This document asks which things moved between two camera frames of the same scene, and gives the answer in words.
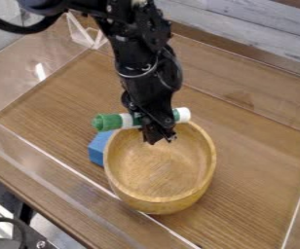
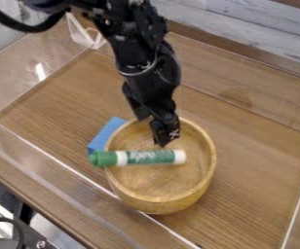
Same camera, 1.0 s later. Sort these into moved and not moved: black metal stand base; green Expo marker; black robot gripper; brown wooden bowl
Moved: green Expo marker
Not moved: black metal stand base; brown wooden bowl; black robot gripper
